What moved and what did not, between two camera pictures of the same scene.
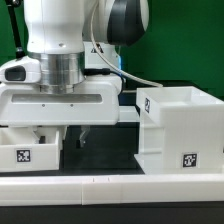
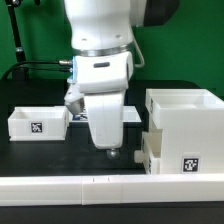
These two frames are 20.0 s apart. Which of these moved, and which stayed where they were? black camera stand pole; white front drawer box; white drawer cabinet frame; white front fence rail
Moved: white front drawer box
Stayed: white front fence rail; white drawer cabinet frame; black camera stand pole
